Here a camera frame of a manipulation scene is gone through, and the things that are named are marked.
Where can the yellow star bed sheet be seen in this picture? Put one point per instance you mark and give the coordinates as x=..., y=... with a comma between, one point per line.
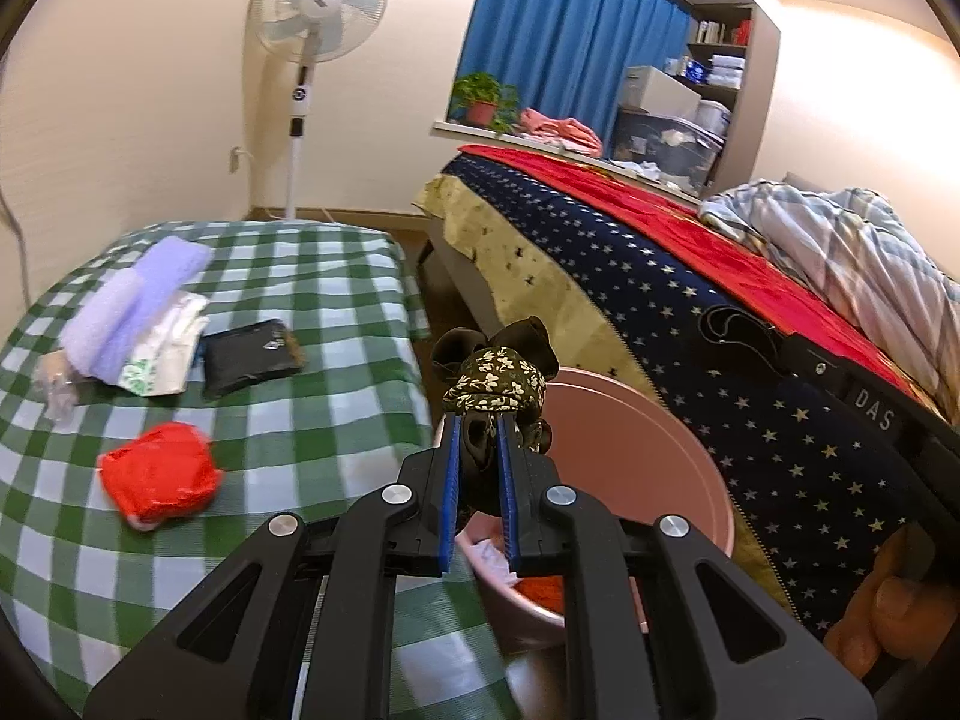
x=510, y=255

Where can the dark floral fabric scrunchie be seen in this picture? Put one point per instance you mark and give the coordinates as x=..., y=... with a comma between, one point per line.
x=491, y=379

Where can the blue curtain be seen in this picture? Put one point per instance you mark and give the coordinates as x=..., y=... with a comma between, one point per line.
x=570, y=37

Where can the white green tissue pack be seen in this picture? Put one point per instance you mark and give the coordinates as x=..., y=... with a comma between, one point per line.
x=172, y=360

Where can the pink clothes pile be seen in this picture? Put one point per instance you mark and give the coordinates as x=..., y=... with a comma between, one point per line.
x=559, y=131

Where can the navy star blanket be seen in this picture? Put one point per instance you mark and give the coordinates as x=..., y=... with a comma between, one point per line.
x=637, y=277

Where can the white standing fan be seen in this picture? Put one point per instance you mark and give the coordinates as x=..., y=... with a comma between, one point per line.
x=319, y=4

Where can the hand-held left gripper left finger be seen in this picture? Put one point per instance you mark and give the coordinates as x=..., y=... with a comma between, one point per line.
x=452, y=495

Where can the plaid duvet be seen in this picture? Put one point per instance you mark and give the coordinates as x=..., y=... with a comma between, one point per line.
x=847, y=247

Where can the green checkered tablecloth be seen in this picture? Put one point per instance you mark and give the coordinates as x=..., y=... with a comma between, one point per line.
x=315, y=277

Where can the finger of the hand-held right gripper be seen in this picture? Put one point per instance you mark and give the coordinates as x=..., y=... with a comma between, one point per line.
x=750, y=330

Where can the white wall outlet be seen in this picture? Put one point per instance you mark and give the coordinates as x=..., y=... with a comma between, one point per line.
x=237, y=159

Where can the grey bed frame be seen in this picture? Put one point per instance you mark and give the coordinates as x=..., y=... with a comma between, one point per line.
x=457, y=270

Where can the red plastic bag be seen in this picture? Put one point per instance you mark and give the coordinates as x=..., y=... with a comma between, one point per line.
x=161, y=472

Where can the white lidded pot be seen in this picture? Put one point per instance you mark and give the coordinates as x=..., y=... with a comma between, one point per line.
x=712, y=116

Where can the white cardboard box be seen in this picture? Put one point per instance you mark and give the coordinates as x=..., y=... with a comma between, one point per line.
x=660, y=90

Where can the person's right hand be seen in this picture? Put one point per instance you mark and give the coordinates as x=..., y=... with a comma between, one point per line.
x=892, y=600

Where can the black plastic package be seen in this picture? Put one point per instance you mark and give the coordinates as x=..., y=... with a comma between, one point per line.
x=247, y=356

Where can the crumpled white paper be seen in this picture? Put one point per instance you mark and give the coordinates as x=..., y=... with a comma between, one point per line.
x=491, y=559

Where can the purple towel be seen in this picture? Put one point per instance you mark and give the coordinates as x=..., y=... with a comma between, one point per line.
x=139, y=300

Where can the dark bookshelf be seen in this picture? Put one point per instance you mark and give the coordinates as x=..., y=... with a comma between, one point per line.
x=720, y=52

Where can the pink plastic bin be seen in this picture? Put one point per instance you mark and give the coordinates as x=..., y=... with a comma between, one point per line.
x=645, y=457

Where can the clear plastic bag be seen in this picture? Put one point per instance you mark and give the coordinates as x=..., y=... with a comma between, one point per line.
x=58, y=382

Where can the red blanket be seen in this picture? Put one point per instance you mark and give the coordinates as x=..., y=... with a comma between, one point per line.
x=675, y=217

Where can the potted green plant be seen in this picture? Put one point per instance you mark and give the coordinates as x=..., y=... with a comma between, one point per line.
x=480, y=94

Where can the clear storage box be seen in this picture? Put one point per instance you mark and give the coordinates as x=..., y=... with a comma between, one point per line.
x=660, y=146

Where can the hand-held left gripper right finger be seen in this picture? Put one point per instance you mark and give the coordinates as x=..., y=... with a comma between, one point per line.
x=508, y=495

